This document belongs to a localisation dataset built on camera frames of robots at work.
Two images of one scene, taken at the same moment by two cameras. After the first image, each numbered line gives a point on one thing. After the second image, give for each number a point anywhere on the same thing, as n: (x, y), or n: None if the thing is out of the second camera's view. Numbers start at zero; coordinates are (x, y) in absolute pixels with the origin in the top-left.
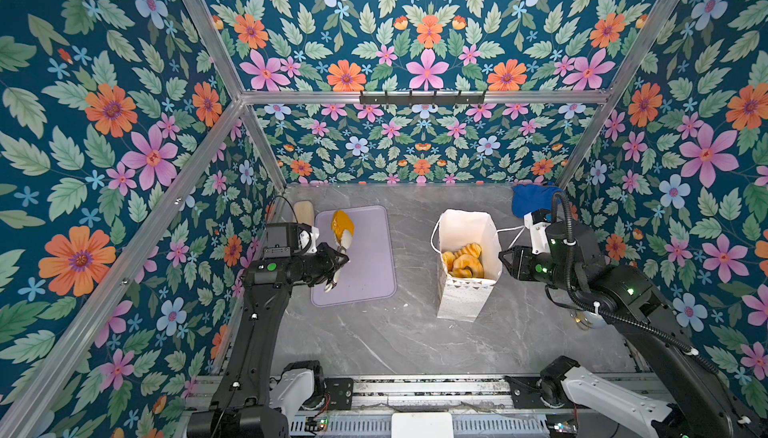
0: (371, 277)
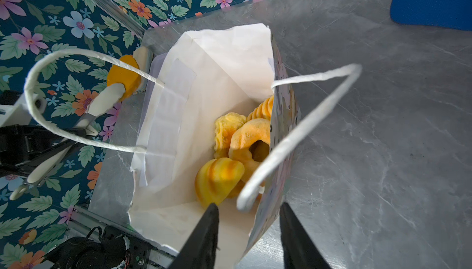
0: (155, 69)
